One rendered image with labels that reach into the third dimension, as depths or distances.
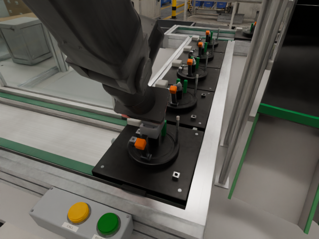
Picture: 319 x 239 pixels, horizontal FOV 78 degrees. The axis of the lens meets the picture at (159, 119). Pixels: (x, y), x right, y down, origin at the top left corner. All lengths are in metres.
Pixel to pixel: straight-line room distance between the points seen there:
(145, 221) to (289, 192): 0.29
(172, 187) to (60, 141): 0.41
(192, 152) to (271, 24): 0.34
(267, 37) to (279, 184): 0.28
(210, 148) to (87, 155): 0.37
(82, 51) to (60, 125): 0.63
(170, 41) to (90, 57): 1.49
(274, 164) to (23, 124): 0.79
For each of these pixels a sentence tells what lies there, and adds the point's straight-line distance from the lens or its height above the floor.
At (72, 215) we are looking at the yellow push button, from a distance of 0.47.
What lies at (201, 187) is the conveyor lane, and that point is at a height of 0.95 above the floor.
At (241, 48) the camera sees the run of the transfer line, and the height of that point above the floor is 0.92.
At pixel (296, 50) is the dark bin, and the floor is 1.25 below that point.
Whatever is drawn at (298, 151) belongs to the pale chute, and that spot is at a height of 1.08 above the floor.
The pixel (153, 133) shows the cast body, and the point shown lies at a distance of 0.46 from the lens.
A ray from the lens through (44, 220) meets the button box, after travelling 0.51.
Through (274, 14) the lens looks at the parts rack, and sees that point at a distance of 0.39.
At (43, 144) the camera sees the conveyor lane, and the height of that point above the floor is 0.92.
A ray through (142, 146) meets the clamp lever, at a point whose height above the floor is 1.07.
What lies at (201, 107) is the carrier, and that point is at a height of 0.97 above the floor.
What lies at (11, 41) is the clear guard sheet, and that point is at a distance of 0.90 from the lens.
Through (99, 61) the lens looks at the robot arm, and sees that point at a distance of 0.17.
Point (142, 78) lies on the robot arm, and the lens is 0.22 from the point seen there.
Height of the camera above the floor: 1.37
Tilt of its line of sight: 38 degrees down
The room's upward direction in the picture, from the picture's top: straight up
